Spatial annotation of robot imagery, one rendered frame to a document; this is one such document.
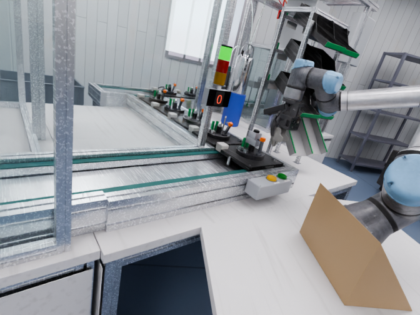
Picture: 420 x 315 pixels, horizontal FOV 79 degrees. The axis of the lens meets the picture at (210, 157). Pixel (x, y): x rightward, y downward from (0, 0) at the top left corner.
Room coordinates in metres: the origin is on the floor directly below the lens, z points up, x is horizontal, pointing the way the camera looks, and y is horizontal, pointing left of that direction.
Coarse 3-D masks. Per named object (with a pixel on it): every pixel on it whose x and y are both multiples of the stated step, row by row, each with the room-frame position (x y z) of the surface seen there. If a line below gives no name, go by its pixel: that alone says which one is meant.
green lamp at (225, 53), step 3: (222, 48) 1.12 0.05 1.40; (225, 48) 1.11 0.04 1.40; (228, 48) 1.11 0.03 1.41; (219, 51) 1.13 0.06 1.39; (222, 51) 1.12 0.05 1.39; (225, 51) 1.11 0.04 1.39; (228, 51) 1.12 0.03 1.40; (231, 51) 1.13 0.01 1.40; (219, 54) 1.13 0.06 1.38; (222, 54) 1.11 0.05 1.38; (225, 54) 1.11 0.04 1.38; (228, 54) 1.12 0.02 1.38; (219, 57) 1.12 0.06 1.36; (222, 57) 1.11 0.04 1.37; (225, 57) 1.11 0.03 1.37; (228, 57) 1.12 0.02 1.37; (225, 60) 1.12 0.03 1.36; (228, 60) 1.12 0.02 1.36
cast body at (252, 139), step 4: (252, 132) 1.16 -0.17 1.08; (256, 132) 1.16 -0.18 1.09; (260, 132) 1.18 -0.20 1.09; (248, 136) 1.18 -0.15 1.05; (252, 136) 1.16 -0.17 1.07; (256, 136) 1.15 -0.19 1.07; (260, 136) 1.17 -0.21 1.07; (248, 140) 1.17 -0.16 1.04; (252, 140) 1.15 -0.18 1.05; (256, 140) 1.15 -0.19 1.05; (252, 144) 1.15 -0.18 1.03; (256, 144) 1.15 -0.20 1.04
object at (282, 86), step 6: (282, 72) 1.44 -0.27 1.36; (288, 72) 1.48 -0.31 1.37; (276, 78) 1.47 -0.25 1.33; (282, 78) 1.43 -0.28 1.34; (288, 78) 1.50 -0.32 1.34; (276, 84) 1.45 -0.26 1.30; (282, 84) 1.41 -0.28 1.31; (282, 90) 1.40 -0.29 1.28; (306, 90) 1.44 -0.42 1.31; (306, 96) 1.43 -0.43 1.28; (306, 102) 1.41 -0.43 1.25; (306, 108) 1.38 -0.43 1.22; (312, 108) 1.37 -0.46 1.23; (300, 114) 1.26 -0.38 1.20; (306, 114) 1.27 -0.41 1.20; (312, 114) 1.29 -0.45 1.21; (318, 114) 1.33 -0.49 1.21
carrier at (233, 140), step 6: (216, 126) 1.40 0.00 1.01; (222, 126) 1.42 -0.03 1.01; (210, 132) 1.32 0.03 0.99; (216, 132) 1.35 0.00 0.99; (222, 132) 1.38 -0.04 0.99; (228, 132) 1.41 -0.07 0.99; (210, 138) 1.29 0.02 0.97; (216, 138) 1.30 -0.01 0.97; (222, 138) 1.30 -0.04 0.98; (228, 138) 1.33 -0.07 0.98; (234, 138) 1.39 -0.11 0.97; (210, 144) 1.22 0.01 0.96; (228, 144) 1.26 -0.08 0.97; (234, 144) 1.29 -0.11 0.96; (240, 144) 1.32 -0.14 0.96
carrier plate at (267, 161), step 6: (216, 150) 1.18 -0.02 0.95; (222, 150) 1.15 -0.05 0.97; (228, 150) 1.17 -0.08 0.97; (234, 150) 1.19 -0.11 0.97; (228, 156) 1.11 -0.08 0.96; (234, 156) 1.10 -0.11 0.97; (240, 156) 1.12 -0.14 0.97; (264, 156) 1.20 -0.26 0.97; (270, 156) 1.22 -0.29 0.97; (240, 162) 1.05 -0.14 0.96; (246, 162) 1.06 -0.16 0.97; (252, 162) 1.07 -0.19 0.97; (258, 162) 1.09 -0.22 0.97; (264, 162) 1.11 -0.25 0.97; (270, 162) 1.13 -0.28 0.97; (276, 162) 1.15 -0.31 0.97; (282, 162) 1.17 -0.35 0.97; (246, 168) 1.02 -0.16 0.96; (252, 168) 1.02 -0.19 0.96; (258, 168) 1.05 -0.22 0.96
